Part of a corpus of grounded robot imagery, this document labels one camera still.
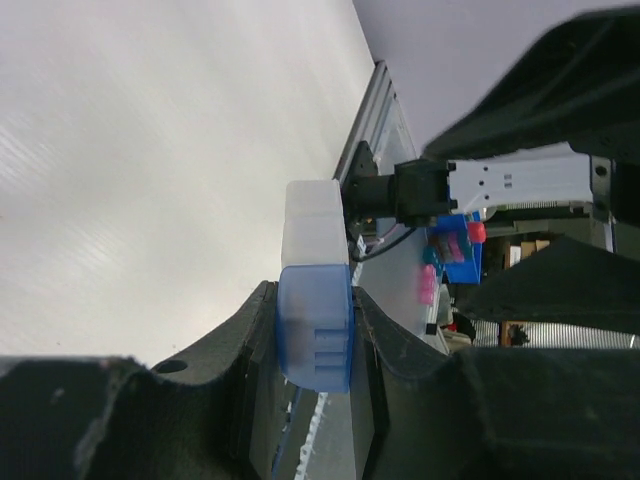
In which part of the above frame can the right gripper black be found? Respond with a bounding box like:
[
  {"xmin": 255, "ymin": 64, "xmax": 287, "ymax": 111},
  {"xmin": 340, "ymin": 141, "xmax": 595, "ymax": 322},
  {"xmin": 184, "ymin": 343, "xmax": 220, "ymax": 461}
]
[{"xmin": 423, "ymin": 5, "xmax": 639, "ymax": 335}]

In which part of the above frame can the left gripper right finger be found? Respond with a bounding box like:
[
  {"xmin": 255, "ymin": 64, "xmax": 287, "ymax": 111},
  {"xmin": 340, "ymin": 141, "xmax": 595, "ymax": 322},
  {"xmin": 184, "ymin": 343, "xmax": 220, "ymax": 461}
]
[{"xmin": 350, "ymin": 288, "xmax": 639, "ymax": 479}]

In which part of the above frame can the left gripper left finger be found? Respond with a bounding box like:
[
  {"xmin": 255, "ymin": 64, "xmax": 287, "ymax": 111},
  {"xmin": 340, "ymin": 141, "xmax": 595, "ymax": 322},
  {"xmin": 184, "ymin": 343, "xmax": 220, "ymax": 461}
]
[{"xmin": 1, "ymin": 281, "xmax": 277, "ymax": 479}]

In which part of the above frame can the clear blue pill organizer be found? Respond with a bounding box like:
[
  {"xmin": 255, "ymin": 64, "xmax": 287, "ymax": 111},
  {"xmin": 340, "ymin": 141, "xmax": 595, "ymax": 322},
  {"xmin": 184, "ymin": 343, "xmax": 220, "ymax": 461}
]
[{"xmin": 275, "ymin": 180, "xmax": 355, "ymax": 393}]

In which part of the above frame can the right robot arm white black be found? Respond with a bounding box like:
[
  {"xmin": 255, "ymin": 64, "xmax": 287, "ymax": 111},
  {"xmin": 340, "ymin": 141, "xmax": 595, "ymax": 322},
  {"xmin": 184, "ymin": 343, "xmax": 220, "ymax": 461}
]
[{"xmin": 343, "ymin": 5, "xmax": 639, "ymax": 334}]

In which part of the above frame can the blue storage bin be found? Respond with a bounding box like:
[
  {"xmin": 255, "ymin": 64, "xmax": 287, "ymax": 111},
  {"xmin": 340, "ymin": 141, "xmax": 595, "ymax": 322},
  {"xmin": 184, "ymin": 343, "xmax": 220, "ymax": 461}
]
[{"xmin": 422, "ymin": 212, "xmax": 486, "ymax": 285}]

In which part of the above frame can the pink pill organizer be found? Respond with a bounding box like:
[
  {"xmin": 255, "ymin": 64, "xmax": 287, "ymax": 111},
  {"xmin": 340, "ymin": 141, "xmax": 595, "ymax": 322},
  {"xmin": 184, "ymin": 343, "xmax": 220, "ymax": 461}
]
[{"xmin": 419, "ymin": 264, "xmax": 439, "ymax": 305}]

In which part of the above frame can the right aluminium frame post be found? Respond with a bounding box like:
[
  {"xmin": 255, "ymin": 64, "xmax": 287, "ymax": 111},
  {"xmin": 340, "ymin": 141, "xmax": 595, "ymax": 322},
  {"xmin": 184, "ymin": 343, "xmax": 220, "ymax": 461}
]
[{"xmin": 333, "ymin": 61, "xmax": 419, "ymax": 185}]

